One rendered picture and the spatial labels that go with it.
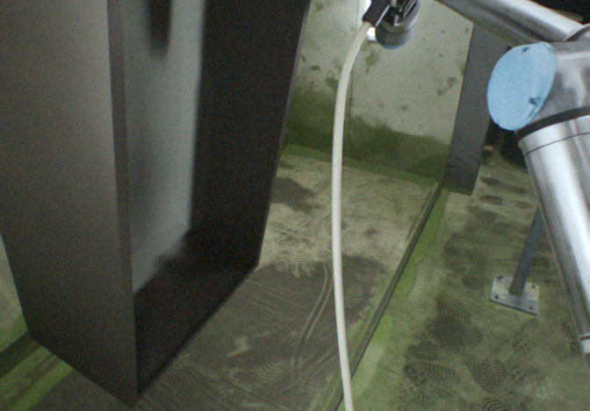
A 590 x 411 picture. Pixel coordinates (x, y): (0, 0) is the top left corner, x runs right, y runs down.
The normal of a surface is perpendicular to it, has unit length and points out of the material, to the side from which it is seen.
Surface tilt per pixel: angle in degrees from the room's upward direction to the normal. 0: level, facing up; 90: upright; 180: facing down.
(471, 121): 90
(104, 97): 90
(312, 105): 90
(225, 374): 0
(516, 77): 85
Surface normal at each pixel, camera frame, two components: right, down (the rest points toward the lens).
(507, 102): -0.98, 0.01
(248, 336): 0.00, -0.85
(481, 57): -0.47, 0.46
